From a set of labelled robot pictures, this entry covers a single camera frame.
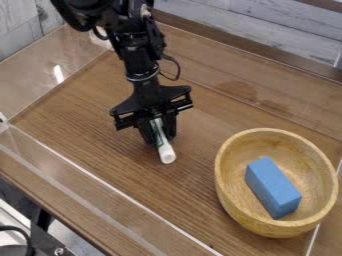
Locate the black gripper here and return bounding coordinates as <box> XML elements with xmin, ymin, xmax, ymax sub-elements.
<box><xmin>109</xmin><ymin>68</ymin><xmax>192</xmax><ymax>145</ymax></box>

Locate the green Expo marker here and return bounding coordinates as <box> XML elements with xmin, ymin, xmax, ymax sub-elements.
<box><xmin>149</xmin><ymin>118</ymin><xmax>176</xmax><ymax>164</ymax></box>

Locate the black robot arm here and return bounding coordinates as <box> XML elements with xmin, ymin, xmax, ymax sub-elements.
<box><xmin>50</xmin><ymin>0</ymin><xmax>192</xmax><ymax>145</ymax></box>

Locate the brown wooden bowl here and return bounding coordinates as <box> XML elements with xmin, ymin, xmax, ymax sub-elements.
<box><xmin>213</xmin><ymin>128</ymin><xmax>338</xmax><ymax>238</ymax></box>

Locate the blue foam block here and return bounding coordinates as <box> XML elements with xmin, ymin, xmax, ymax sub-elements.
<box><xmin>244</xmin><ymin>157</ymin><xmax>302</xmax><ymax>219</ymax></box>

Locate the black metal table leg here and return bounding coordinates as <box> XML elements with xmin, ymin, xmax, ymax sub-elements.
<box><xmin>36</xmin><ymin>209</ymin><xmax>53</xmax><ymax>231</ymax></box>

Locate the black cable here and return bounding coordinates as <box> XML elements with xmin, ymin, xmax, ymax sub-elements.
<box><xmin>0</xmin><ymin>225</ymin><xmax>37</xmax><ymax>256</ymax></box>

